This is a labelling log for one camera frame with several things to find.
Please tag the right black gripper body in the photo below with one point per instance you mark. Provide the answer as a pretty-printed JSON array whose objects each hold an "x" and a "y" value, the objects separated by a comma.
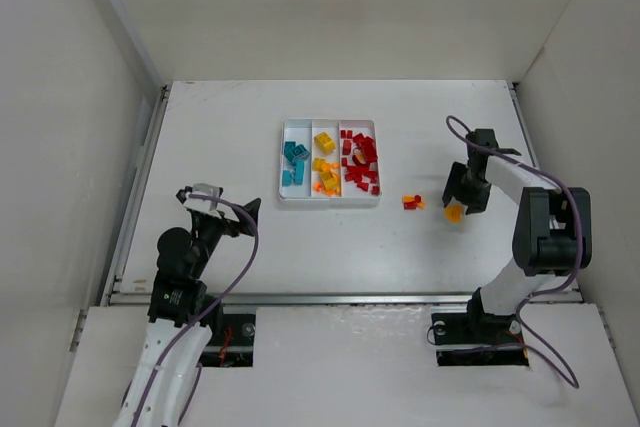
[{"x": 470, "y": 189}]

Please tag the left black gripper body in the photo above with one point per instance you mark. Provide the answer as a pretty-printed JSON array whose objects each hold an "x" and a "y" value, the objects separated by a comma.
[{"x": 220, "y": 218}]

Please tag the orange arch lego piece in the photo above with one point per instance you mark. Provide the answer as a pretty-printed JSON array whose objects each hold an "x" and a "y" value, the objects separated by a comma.
[{"x": 454, "y": 213}]

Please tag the red flower duplo piece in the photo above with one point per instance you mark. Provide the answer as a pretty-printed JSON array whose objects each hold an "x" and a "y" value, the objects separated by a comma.
[{"x": 360, "y": 159}]

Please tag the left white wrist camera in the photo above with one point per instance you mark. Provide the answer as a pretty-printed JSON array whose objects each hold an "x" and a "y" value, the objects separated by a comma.
[{"x": 200, "y": 199}]

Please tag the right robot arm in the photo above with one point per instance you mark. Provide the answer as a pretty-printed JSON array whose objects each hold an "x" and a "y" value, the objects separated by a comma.
[{"x": 552, "y": 234}]

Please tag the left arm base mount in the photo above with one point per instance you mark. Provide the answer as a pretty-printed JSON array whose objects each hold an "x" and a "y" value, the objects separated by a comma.
[{"x": 233, "y": 334}]

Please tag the yellow striped slope duplo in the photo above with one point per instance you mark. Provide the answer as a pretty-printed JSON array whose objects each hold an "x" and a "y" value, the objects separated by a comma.
[{"x": 329, "y": 180}]

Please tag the yellow duplo brick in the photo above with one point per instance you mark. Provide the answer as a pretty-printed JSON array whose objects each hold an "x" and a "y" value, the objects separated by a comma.
[{"x": 324, "y": 142}]

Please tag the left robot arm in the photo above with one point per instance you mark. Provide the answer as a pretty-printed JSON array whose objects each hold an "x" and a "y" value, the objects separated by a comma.
[{"x": 182, "y": 318}]

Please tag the aluminium front rail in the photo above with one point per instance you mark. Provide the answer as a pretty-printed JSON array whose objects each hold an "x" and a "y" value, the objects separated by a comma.
[{"x": 347, "y": 299}]

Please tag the white three-compartment tray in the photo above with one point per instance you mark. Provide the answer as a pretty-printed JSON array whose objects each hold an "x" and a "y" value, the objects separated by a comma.
[{"x": 303, "y": 131}]

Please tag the teal frog duplo piece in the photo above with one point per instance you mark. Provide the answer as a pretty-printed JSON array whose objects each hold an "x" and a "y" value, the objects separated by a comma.
[{"x": 299, "y": 173}]

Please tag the teal duplo brick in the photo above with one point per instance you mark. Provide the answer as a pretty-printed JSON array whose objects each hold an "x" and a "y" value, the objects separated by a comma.
[
  {"x": 286, "y": 178},
  {"x": 294, "y": 152}
]

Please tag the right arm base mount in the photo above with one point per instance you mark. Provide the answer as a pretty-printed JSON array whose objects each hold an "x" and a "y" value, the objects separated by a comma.
[{"x": 480, "y": 342}]

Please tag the red orange lego pile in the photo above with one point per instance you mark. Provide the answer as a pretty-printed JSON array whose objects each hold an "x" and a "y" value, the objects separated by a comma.
[{"x": 413, "y": 202}]

